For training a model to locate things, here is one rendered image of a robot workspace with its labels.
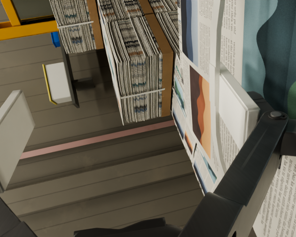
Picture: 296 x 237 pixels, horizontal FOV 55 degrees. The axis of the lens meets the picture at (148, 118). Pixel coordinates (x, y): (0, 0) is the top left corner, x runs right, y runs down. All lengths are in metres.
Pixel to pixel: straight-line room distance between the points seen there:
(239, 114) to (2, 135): 0.13
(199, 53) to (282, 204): 0.16
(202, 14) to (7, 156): 0.20
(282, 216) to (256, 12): 0.14
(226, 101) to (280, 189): 0.07
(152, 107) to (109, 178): 2.30
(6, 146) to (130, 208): 3.59
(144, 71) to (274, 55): 0.98
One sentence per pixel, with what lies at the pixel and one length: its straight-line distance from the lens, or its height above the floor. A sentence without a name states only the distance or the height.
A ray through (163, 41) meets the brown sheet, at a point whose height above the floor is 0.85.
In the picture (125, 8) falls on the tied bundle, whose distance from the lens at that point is 1.40.
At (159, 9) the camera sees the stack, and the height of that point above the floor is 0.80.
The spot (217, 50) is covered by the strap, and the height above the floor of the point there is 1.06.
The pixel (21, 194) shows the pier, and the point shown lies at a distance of 3.69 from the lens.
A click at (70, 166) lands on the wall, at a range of 3.69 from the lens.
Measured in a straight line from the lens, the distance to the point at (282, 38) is 0.18.
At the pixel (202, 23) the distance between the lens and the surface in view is 0.28.
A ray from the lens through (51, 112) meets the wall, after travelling 3.73.
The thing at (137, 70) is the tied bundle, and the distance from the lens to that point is 1.13.
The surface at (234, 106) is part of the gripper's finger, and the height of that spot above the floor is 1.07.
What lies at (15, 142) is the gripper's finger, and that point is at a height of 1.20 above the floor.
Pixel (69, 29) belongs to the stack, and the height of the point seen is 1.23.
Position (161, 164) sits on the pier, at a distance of 3.56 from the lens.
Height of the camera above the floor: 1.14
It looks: 8 degrees down
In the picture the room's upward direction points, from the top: 102 degrees counter-clockwise
